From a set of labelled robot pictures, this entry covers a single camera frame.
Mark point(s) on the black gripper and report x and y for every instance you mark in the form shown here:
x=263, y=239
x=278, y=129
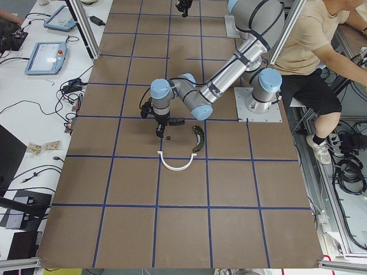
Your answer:
x=161, y=120
x=183, y=3

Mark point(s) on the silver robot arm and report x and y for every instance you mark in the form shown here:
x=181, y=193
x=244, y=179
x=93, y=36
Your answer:
x=260, y=24

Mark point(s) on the black power adapter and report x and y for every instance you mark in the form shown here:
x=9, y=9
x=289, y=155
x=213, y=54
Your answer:
x=97, y=21

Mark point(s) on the white curved plastic bracket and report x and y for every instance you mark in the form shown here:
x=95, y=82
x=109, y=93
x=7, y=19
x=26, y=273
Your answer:
x=176, y=167

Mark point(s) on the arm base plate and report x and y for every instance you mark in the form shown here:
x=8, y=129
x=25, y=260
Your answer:
x=250, y=110
x=231, y=30

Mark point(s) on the far blue teach pendant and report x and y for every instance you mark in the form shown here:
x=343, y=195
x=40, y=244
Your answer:
x=61, y=20

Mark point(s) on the near blue teach pendant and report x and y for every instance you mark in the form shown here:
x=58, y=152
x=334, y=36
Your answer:
x=47, y=58

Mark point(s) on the aluminium frame post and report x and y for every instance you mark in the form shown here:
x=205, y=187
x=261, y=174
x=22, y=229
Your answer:
x=79, y=16

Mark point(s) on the seated person beige shirt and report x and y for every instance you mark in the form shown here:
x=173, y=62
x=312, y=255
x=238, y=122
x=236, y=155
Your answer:
x=308, y=46

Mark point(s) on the blue teach pendant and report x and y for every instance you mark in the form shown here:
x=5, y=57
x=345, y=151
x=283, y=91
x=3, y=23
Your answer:
x=61, y=20
x=47, y=58

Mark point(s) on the grey brake pad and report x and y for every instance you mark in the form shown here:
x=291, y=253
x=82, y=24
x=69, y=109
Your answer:
x=176, y=121

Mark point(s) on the olive curved brake shoe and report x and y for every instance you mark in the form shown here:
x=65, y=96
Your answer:
x=200, y=138

